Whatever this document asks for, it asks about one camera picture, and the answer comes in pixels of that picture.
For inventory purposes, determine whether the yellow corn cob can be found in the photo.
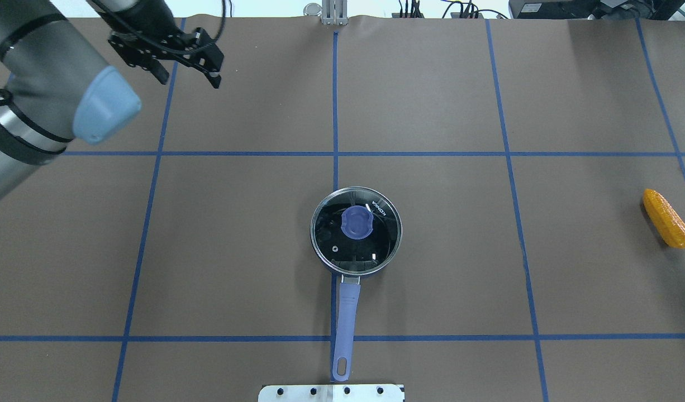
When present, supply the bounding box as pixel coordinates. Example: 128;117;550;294
642;188;685;249

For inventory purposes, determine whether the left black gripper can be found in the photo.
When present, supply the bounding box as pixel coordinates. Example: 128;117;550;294
108;26;225;89

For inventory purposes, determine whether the small metal cylinder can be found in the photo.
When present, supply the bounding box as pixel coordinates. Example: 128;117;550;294
303;3;323;16

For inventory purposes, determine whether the aluminium frame post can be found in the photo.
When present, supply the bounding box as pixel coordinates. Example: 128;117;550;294
320;0;349;26

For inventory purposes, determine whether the dark blue saucepan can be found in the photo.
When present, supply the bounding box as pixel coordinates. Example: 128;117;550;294
310;186;403;382

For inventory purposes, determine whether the brown paper table mat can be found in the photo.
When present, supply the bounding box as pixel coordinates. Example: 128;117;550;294
0;16;685;401

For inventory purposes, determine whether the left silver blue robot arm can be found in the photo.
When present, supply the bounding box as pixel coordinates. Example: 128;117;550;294
0;1;226;200

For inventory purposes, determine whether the white pedestal base plate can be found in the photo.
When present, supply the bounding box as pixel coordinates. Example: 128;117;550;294
258;384;406;401

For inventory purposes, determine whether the glass lid with blue knob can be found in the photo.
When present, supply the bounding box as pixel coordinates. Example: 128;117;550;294
310;186;403;276

